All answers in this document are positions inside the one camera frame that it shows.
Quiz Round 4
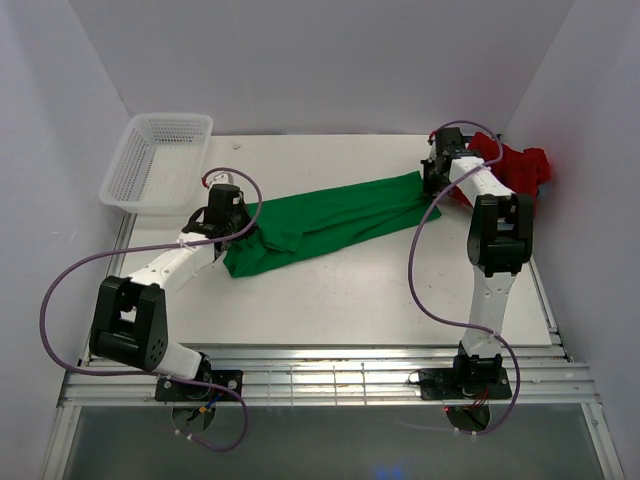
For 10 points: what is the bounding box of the green t shirt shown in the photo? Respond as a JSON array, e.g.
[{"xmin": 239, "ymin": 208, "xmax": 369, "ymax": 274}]
[{"xmin": 223, "ymin": 171, "xmax": 429, "ymax": 278}]

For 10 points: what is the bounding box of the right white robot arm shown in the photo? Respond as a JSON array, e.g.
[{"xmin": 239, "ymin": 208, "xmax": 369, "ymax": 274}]
[{"xmin": 419, "ymin": 126, "xmax": 534, "ymax": 400}]

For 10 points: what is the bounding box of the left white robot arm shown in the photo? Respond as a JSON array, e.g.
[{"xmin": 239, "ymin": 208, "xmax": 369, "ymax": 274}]
[{"xmin": 89, "ymin": 173, "xmax": 257, "ymax": 400}]

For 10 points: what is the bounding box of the red t shirt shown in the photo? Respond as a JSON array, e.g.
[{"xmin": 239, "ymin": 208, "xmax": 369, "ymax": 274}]
[{"xmin": 469, "ymin": 132, "xmax": 552, "ymax": 210}]

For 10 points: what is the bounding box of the white plastic basket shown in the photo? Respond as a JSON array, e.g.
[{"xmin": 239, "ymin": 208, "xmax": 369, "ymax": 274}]
[{"xmin": 99, "ymin": 113, "xmax": 213, "ymax": 216}]

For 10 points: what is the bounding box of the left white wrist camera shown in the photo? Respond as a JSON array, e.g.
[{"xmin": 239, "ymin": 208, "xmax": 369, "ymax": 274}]
[{"xmin": 201, "ymin": 170, "xmax": 235, "ymax": 190}]

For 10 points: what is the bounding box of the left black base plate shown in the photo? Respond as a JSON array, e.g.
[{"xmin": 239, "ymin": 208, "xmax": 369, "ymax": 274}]
[{"xmin": 154, "ymin": 368, "xmax": 244, "ymax": 403}]

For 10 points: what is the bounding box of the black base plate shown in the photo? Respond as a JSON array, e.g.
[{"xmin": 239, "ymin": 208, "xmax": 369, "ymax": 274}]
[
  {"xmin": 417, "ymin": 368, "xmax": 512, "ymax": 400},
  {"xmin": 154, "ymin": 368, "xmax": 244, "ymax": 403}
]

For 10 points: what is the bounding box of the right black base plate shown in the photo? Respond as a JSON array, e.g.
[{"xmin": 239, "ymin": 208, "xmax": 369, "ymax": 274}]
[{"xmin": 417, "ymin": 368, "xmax": 512, "ymax": 400}]

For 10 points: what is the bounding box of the aluminium rail frame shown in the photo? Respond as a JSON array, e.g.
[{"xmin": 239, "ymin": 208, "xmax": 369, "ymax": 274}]
[{"xmin": 61, "ymin": 207, "xmax": 599, "ymax": 407}]

